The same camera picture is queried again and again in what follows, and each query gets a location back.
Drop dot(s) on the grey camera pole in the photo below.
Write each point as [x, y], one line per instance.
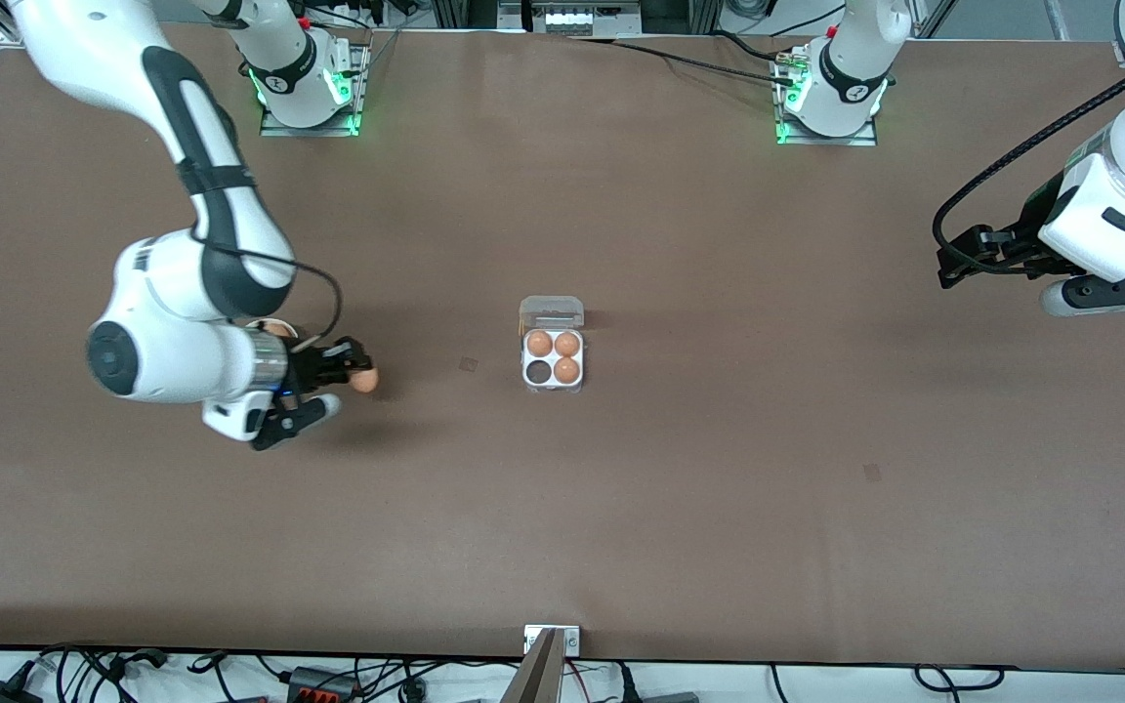
[535, 679]

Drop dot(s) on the brown egg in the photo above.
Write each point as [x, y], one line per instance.
[567, 369]
[276, 330]
[364, 380]
[567, 344]
[540, 343]

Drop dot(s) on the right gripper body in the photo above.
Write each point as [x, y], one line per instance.
[308, 369]

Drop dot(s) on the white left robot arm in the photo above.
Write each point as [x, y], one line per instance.
[846, 88]

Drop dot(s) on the clear plastic egg carton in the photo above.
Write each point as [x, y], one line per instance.
[553, 312]

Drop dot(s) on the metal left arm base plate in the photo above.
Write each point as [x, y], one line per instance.
[860, 140]

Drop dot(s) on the white round bowl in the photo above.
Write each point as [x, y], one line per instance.
[293, 333]

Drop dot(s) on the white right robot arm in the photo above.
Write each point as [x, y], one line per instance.
[182, 293]

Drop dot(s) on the silver metal bracket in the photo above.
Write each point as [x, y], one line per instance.
[570, 640]

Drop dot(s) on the black power adapter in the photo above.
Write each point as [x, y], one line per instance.
[1, 693]

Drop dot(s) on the grey power strip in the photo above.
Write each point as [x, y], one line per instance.
[572, 20]

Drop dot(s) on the black box with red connectors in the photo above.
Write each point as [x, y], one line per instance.
[323, 688]

